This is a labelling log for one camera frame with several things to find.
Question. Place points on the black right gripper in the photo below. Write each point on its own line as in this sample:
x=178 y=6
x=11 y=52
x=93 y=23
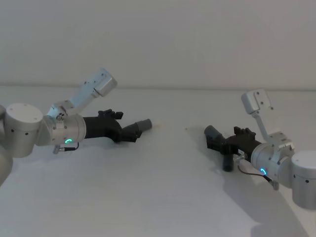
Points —
x=243 y=145

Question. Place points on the white table cloth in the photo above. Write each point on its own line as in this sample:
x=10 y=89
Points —
x=148 y=192

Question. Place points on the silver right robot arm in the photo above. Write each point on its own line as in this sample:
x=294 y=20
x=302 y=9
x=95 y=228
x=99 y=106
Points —
x=301 y=175

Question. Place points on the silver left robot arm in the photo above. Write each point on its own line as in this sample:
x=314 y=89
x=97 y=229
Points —
x=23 y=133

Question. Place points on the white curtain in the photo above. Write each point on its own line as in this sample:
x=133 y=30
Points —
x=158 y=39

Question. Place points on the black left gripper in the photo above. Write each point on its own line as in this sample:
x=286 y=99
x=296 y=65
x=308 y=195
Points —
x=101 y=128

